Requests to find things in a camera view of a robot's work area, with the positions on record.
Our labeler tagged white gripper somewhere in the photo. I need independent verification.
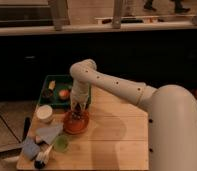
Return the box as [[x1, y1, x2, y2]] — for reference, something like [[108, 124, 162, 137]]
[[70, 86, 89, 111]]

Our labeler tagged dark grape bunch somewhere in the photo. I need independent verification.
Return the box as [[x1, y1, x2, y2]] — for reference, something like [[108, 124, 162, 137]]
[[72, 105, 84, 120]]

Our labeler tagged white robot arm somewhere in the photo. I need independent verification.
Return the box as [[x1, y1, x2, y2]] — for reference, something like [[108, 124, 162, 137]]
[[70, 59, 197, 171]]

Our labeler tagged red bowl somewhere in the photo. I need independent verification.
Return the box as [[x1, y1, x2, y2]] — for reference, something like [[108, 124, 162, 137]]
[[63, 110, 89, 135]]

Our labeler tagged red apple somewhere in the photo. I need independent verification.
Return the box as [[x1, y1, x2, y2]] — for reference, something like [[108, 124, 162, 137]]
[[58, 89, 70, 101]]

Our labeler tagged green plastic tray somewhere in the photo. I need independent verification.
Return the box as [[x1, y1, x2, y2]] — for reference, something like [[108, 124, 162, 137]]
[[37, 73, 92, 110]]

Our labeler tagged yellow banana piece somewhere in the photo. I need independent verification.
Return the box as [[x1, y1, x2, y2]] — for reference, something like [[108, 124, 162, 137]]
[[48, 80, 56, 90]]

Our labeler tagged dark round fruit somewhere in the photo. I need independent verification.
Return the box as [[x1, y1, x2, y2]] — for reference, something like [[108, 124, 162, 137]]
[[41, 89, 53, 100]]

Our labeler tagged white cup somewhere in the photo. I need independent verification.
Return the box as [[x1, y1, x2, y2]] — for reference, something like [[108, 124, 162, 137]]
[[36, 105, 53, 123]]

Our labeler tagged grey cloth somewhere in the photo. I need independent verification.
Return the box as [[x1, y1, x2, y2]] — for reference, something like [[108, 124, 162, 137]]
[[36, 124, 63, 145]]

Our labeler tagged green cup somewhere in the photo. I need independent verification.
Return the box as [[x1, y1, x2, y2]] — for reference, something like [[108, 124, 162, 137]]
[[54, 135, 69, 153]]

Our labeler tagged blue sponge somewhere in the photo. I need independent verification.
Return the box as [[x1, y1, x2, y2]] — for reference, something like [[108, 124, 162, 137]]
[[22, 137, 40, 160]]

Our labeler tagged white dish brush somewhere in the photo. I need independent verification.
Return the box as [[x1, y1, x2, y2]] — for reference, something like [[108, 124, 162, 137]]
[[34, 145, 53, 169]]

